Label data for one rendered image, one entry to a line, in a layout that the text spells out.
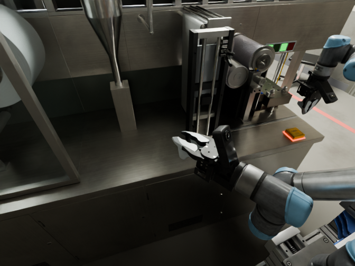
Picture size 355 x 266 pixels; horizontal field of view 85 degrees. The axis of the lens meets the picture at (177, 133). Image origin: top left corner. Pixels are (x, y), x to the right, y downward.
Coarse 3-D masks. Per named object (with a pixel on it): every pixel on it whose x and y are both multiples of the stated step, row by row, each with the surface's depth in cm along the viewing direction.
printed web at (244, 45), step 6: (204, 24) 91; (240, 36) 109; (234, 42) 110; (240, 42) 106; (246, 42) 103; (252, 42) 101; (234, 48) 109; (240, 48) 104; (246, 48) 101; (252, 48) 98; (240, 54) 104; (246, 54) 100; (252, 54) 96; (240, 60) 105; (246, 60) 100; (228, 66) 96; (246, 66) 102
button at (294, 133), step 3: (288, 129) 108; (291, 129) 108; (294, 129) 108; (297, 129) 108; (285, 132) 109; (288, 132) 106; (291, 132) 106; (294, 132) 106; (297, 132) 106; (300, 132) 106; (288, 135) 107; (291, 135) 105; (294, 135) 104; (297, 135) 104; (300, 135) 104; (303, 135) 104; (294, 138) 104; (297, 138) 105
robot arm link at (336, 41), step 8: (328, 40) 78; (336, 40) 75; (344, 40) 74; (328, 48) 78; (336, 48) 76; (344, 48) 75; (320, 56) 82; (328, 56) 79; (336, 56) 77; (320, 64) 82; (328, 64) 80; (336, 64) 80
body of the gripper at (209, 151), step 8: (208, 144) 53; (208, 152) 51; (216, 152) 51; (200, 160) 53; (208, 160) 49; (216, 160) 48; (200, 168) 54; (208, 168) 50; (216, 168) 51; (240, 168) 46; (200, 176) 53; (208, 176) 51; (216, 176) 52; (224, 176) 51; (232, 176) 46; (224, 184) 51; (232, 184) 47
